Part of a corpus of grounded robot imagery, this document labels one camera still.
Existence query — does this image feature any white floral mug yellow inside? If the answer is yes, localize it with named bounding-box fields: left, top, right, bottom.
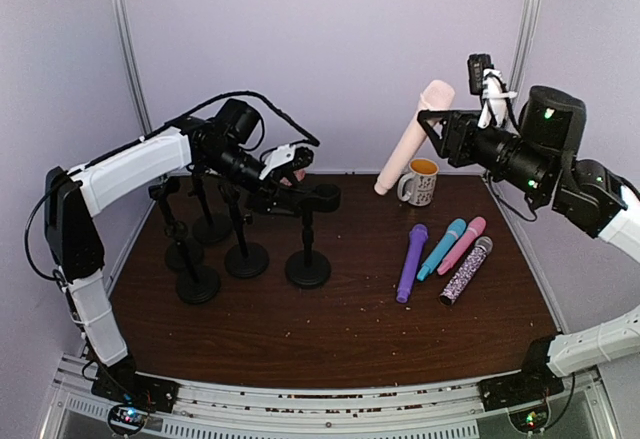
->
left=396, top=158, right=439, bottom=207

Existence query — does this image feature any black stand of cream microphone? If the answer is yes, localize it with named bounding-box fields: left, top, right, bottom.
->
left=285, top=184, right=341, bottom=289

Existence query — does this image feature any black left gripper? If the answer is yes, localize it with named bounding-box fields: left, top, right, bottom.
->
left=202, top=143, right=305, bottom=216

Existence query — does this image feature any black stand of glitter microphone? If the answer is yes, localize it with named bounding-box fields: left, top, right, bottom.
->
left=148, top=177, right=204, bottom=272

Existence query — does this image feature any aluminium right rear frame post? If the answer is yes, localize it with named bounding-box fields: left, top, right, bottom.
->
left=508, top=0, right=542, bottom=97

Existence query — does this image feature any glitter purple silver microphone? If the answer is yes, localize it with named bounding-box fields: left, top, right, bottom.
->
left=439, top=236, right=493, bottom=306

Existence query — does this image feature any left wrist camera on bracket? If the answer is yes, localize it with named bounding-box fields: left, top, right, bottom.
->
left=259, top=143, right=314, bottom=186

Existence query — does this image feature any pink microphone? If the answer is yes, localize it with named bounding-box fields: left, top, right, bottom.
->
left=436, top=216, right=486, bottom=275

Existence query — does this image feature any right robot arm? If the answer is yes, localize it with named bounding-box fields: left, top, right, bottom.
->
left=417, top=85, right=639, bottom=401

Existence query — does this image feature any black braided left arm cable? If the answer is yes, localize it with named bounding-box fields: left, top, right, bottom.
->
left=164, top=91, right=321, bottom=148

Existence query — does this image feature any black clamp microphone stand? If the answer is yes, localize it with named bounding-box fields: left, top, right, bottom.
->
left=189, top=172, right=232, bottom=246

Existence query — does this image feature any aluminium frame post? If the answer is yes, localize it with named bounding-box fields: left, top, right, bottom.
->
left=508, top=0, right=542, bottom=97
left=111, top=0, right=152, bottom=134

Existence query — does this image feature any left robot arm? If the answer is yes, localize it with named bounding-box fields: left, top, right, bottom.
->
left=43, top=91, right=320, bottom=403

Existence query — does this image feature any cream white microphone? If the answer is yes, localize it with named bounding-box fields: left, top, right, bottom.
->
left=374, top=79, right=455, bottom=196

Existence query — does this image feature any blue microphone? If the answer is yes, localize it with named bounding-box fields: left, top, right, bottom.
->
left=416, top=218, right=467, bottom=282

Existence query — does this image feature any black stand of blue microphone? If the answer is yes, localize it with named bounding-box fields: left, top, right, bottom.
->
left=175, top=236, right=221, bottom=305

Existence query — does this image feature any red patterned ceramic bowl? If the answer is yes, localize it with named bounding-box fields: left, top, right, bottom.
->
left=280, top=169, right=306, bottom=187

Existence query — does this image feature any black stand of purple microphone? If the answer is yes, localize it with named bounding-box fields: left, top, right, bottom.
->
left=218, top=182, right=270, bottom=279

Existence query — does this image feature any aluminium left rear frame post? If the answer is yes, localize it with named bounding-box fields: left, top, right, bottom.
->
left=111, top=0, right=152, bottom=134

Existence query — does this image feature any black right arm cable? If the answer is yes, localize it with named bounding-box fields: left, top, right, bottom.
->
left=487, top=173, right=576, bottom=433

